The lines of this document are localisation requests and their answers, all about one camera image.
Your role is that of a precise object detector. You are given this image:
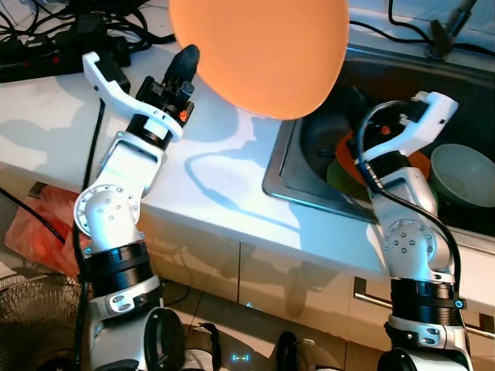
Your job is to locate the grey wire fan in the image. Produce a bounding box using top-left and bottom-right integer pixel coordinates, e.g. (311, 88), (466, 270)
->
(0, 274), (86, 371)

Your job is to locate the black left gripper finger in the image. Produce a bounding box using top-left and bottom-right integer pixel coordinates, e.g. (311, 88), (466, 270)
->
(172, 44), (202, 84)

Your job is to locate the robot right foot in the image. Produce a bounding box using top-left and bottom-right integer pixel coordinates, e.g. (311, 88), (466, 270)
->
(275, 332), (341, 371)

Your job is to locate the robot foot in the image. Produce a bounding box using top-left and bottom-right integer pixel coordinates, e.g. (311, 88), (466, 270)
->
(275, 332), (341, 371)
(186, 325), (221, 371)

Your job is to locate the grey bowl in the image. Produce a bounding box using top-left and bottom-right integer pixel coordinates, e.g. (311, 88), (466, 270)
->
(429, 143), (495, 209)

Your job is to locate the orange plastic plate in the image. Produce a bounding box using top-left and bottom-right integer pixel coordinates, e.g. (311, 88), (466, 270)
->
(168, 0), (350, 121)

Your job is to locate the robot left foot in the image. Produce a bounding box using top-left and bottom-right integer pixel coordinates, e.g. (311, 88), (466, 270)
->
(186, 325), (221, 371)

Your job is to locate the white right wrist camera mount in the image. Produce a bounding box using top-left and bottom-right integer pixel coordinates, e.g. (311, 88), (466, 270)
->
(362, 91), (459, 159)

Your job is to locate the dark metal faucet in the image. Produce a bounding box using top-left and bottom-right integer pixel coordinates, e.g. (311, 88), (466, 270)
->
(429, 0), (479, 59)

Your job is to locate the white kitchen cabinet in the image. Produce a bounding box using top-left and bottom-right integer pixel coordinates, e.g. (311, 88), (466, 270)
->
(0, 174), (495, 364)

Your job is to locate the green plate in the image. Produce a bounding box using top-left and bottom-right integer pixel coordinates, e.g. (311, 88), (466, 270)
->
(326, 158), (438, 209)

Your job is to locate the stainless steel sink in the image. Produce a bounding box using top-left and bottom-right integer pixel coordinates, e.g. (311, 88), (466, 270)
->
(261, 43), (495, 237)

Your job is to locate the black power strip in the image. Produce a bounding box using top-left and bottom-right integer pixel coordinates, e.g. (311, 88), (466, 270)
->
(0, 12), (132, 83)

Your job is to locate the red plastic bag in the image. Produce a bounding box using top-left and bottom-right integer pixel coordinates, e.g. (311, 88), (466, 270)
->
(4, 185), (86, 279)

